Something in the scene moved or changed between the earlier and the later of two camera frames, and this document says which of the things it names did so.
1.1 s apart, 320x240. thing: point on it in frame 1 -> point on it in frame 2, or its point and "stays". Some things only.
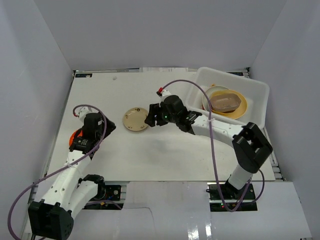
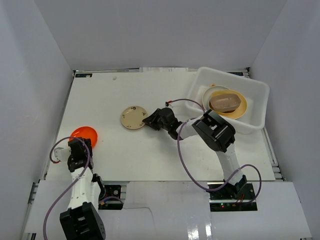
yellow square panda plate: (236, 113) -> (222, 101)
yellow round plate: (235, 114) stays
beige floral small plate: (134, 119) stays
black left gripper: (107, 127) -> (80, 144)
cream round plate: (205, 101) stays
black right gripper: (155, 110) -> (151, 121)
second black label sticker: (237, 73) stays
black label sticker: (83, 75) stays
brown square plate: (224, 102) stays
